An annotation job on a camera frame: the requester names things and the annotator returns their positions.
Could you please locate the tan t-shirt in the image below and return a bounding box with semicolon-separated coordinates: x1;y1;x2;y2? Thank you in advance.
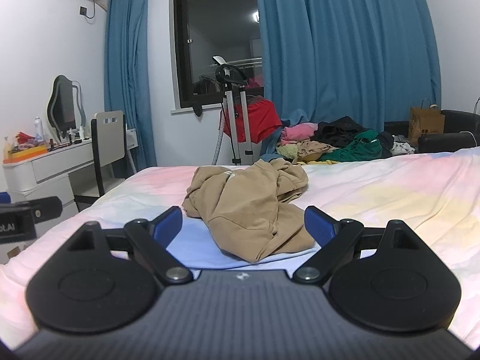
182;158;315;263

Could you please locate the white dresser desk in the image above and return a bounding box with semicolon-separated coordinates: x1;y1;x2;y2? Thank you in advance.
2;127;138;211

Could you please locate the grey black chair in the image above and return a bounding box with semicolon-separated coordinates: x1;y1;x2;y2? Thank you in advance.
69;111;129;211

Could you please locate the beige garment in pile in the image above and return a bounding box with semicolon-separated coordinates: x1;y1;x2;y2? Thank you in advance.
296;141;338;163

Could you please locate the yellow green garment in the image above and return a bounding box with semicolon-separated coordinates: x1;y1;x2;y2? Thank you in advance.
277;144;299;160

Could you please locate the black garment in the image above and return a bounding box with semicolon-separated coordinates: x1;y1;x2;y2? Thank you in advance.
310;116;394;158

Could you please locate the pastel tie-dye bed sheet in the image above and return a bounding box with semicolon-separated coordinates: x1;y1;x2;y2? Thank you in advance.
1;149;479;348

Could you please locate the pink garment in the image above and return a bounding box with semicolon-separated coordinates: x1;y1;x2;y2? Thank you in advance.
280;123;318;146

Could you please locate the red garment on stand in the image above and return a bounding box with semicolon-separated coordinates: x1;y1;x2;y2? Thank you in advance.
234;96;282;144

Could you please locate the brown paper bag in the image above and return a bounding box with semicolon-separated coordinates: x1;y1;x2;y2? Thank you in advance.
408;98;445;146

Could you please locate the left blue curtain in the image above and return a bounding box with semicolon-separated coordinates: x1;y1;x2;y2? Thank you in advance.
104;0;157;170

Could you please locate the blue curtain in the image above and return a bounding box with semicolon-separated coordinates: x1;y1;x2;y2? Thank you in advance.
104;0;157;170
257;0;441;130

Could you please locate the black sofa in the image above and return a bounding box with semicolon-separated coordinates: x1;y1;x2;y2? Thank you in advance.
384;110;479;154

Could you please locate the right blue curtain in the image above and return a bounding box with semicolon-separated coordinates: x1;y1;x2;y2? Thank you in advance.
257;0;441;130

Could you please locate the dark window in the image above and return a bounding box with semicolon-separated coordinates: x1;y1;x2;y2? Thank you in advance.
172;0;264;108

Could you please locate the wavy frame mirror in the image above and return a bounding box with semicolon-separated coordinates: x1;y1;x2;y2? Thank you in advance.
46;75;86;143

